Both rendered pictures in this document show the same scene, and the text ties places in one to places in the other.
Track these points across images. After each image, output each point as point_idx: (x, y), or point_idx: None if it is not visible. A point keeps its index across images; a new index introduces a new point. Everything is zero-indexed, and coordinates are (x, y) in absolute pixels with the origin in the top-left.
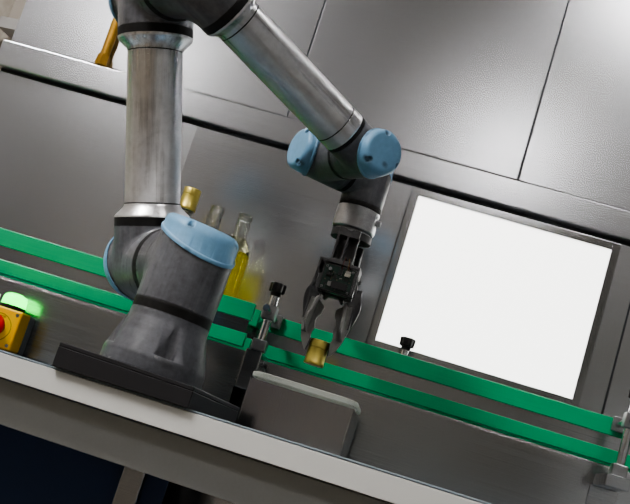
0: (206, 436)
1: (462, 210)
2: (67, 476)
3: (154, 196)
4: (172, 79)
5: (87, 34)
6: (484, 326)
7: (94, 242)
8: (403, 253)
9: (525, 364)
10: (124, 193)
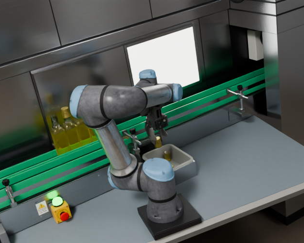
0: (209, 223)
1: (143, 43)
2: None
3: (128, 163)
4: (116, 127)
5: None
6: (167, 76)
7: (20, 139)
8: (131, 70)
9: (183, 79)
10: (19, 115)
